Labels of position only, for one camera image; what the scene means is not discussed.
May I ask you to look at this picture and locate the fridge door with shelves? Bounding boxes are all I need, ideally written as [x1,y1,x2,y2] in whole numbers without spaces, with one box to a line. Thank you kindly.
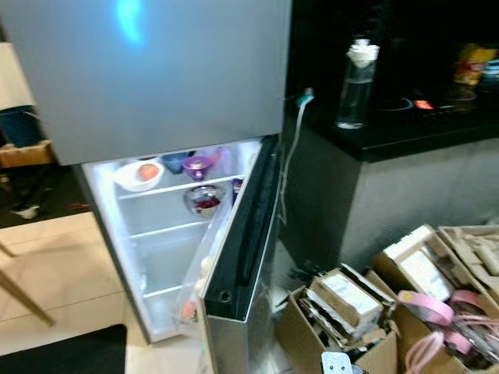
[175,136,283,374]

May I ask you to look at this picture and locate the brown cardboard box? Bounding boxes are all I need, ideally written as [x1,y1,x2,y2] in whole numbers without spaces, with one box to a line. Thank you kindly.
[0,140,55,169]

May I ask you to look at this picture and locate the dark blue bucket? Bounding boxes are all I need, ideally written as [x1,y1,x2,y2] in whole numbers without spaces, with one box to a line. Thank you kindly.
[0,105,37,149]

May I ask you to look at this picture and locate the white bowl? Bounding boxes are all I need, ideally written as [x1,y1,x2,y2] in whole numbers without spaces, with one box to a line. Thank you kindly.
[111,160,165,194]

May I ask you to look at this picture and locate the red apple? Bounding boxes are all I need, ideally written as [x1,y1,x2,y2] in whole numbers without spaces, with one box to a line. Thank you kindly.
[136,163,159,182]

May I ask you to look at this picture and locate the blue bowl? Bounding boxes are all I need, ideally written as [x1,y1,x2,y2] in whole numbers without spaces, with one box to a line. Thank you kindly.
[160,152,193,175]

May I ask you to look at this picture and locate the black floor mat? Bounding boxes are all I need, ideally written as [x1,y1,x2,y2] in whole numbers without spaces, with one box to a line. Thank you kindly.
[0,323,128,374]

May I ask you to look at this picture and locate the steel freezer door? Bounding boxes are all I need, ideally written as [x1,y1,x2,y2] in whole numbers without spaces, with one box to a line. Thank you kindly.
[0,0,293,167]

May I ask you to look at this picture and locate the steel bowl of red fruit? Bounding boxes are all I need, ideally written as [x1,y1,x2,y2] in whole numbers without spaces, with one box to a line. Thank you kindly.
[183,183,226,220]

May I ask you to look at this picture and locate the small orange capped bottle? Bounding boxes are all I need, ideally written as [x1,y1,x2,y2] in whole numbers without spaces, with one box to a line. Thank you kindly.
[179,300,200,322]

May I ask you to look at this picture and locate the purple chocolate packet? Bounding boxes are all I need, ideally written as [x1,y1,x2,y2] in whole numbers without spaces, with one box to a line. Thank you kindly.
[230,178,246,208]

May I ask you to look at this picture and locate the cardboard box of books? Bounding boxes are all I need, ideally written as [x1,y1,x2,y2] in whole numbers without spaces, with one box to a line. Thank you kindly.
[277,265,400,374]

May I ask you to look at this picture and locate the grey cabinet black countertop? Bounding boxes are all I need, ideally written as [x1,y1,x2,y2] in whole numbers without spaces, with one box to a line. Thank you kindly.
[271,0,499,275]

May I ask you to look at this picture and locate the black induction cooktop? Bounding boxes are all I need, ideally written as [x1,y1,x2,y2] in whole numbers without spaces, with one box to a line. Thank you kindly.
[374,90,461,118]

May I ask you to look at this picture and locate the cardboard box white contents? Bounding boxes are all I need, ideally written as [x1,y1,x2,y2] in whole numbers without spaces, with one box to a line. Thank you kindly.
[370,224,465,312]

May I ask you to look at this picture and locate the cardboard box of scraps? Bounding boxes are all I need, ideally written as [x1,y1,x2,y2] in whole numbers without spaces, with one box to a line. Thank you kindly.
[437,224,499,301]

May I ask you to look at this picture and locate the yellow snack bag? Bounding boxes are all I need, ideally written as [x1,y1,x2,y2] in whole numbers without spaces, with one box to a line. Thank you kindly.
[454,43,499,86]

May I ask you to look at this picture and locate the white cable teal plug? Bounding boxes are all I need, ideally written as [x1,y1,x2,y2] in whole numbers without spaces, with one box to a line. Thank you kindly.
[275,87,316,228]

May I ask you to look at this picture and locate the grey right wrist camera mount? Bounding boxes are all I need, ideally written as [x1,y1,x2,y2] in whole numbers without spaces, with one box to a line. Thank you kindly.
[320,351,359,374]

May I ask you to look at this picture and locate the pink straps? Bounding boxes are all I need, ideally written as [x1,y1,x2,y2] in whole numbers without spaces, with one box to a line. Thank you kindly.
[396,288,499,374]

